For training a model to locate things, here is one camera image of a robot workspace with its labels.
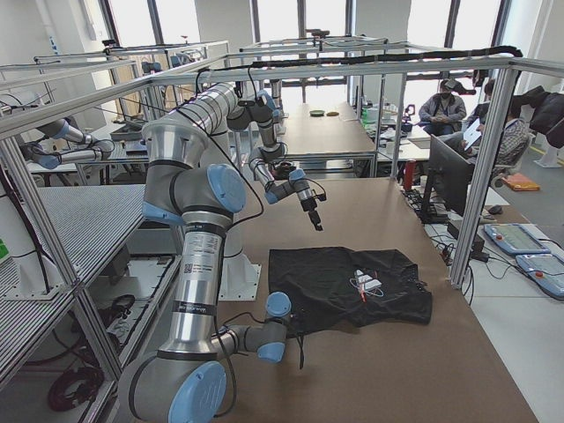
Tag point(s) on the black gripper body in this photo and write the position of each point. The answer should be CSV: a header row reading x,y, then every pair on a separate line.
x,y
309,205

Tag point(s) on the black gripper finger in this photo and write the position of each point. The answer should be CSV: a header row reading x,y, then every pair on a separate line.
x,y
318,227

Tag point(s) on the black printed t-shirt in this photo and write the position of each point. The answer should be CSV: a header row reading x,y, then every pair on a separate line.
x,y
330,285

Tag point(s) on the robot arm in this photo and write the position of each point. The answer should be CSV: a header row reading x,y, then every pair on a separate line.
x,y
186,379
262,110

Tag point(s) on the red thermos bottle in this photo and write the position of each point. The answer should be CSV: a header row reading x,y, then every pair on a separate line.
x,y
409,170

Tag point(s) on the black computer monitor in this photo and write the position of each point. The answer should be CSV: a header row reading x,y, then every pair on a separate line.
x,y
449,175

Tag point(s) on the seated person dark jacket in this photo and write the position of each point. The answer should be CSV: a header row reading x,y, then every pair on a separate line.
x,y
443,113

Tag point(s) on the blue teach pendant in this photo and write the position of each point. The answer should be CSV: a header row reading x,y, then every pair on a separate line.
x,y
546,270
514,239

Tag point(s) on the brown table mat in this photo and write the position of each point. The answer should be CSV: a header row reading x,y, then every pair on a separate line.
x,y
386,337

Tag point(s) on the plaid shirt person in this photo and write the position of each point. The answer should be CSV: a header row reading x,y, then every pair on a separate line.
x,y
514,140

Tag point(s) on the aluminium frame post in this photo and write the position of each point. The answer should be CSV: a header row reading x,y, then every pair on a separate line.
x,y
491,138

